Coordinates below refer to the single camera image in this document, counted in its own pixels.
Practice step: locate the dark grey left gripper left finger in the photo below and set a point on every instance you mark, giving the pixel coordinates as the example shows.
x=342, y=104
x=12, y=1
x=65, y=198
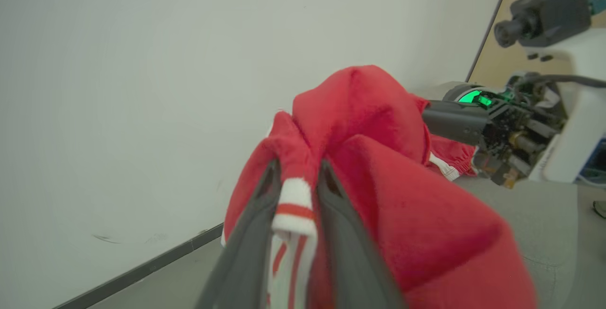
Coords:
x=246, y=252

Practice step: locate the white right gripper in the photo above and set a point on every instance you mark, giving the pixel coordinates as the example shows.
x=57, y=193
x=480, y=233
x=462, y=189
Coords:
x=577, y=110

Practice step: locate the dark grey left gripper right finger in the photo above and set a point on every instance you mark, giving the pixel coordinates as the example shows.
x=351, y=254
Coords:
x=355, y=252

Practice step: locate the red white-striped garment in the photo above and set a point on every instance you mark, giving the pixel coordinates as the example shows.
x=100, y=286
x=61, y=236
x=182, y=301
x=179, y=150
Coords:
x=416, y=233

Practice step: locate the tan wooden panel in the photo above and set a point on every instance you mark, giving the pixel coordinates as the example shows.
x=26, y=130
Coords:
x=502, y=58

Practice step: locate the black wall baseboard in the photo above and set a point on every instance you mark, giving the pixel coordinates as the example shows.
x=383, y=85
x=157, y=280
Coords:
x=142, y=269

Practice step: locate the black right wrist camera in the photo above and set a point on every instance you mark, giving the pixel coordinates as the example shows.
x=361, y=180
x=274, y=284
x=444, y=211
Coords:
x=544, y=15

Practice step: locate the teal right camera connector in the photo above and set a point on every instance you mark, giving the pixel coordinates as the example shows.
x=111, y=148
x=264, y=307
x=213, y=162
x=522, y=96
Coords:
x=597, y=1

